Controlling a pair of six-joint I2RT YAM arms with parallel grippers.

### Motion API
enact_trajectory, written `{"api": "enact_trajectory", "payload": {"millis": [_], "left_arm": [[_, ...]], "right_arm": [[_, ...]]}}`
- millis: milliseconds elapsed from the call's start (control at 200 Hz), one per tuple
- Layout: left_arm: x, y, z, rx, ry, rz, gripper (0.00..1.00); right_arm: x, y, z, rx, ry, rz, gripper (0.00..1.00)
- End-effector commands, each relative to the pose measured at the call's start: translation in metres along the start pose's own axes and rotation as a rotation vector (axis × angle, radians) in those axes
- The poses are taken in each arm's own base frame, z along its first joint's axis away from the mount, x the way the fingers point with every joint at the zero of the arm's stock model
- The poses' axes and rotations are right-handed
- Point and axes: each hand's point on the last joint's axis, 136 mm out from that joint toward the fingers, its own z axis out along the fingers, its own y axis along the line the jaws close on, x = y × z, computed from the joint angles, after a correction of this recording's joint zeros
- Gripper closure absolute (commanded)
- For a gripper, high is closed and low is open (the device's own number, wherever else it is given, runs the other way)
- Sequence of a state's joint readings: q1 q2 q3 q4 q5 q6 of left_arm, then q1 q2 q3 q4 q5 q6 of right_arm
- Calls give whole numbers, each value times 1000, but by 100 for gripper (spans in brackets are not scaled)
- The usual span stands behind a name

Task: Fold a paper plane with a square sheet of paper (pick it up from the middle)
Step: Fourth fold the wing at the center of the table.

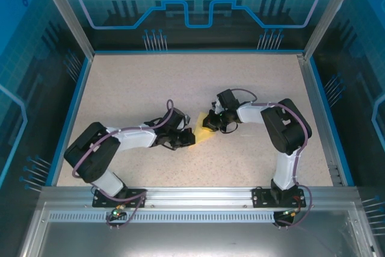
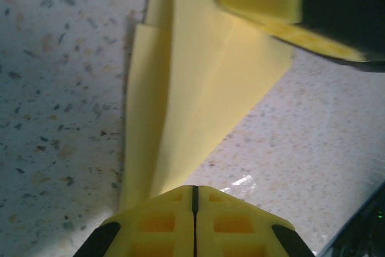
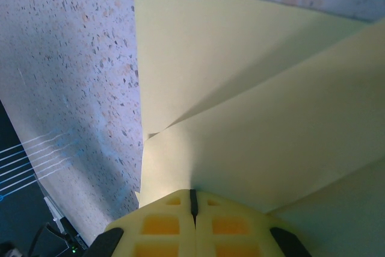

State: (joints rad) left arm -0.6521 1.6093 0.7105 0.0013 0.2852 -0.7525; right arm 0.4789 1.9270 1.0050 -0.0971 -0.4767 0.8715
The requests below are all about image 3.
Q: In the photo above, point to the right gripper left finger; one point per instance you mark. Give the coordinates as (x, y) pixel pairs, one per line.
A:
(159, 233)

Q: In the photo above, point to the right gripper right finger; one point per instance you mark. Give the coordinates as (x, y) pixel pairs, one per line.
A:
(240, 233)

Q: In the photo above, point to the yellow paper sheet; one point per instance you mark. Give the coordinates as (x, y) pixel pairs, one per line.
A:
(240, 58)

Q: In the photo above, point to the blue printed right side panel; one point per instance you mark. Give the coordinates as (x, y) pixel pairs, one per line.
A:
(15, 209)

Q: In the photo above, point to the aluminium table edge frame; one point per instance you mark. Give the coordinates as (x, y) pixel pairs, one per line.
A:
(54, 209)

